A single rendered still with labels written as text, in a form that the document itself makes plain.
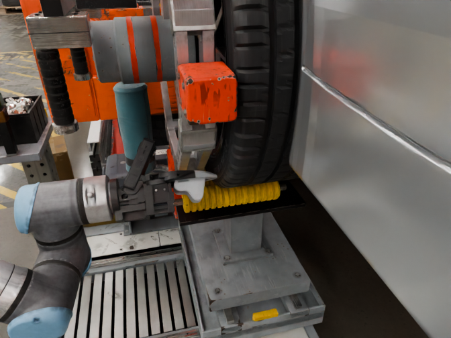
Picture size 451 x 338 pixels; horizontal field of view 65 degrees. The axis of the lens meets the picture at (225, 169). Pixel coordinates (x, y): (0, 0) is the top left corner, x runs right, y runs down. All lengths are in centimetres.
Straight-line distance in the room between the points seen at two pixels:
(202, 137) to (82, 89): 76
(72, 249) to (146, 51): 43
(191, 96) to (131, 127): 50
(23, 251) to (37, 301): 100
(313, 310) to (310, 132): 73
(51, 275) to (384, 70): 62
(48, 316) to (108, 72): 47
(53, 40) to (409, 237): 57
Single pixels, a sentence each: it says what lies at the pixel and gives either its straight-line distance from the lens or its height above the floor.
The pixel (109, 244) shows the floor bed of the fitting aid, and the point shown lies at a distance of 147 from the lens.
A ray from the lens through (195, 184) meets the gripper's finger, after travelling 72.
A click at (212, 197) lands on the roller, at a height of 53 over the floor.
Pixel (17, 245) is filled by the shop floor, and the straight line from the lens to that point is 174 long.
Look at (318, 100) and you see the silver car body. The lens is 45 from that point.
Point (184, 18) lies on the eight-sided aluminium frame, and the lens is 58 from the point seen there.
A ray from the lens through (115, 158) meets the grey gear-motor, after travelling 134.
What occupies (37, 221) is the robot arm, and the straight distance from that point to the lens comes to 73.
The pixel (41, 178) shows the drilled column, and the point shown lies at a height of 24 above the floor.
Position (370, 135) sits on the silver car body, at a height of 88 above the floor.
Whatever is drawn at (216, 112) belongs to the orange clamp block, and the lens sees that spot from 53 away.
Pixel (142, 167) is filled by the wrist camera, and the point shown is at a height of 67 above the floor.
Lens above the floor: 103
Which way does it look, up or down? 31 degrees down
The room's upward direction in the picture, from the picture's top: straight up
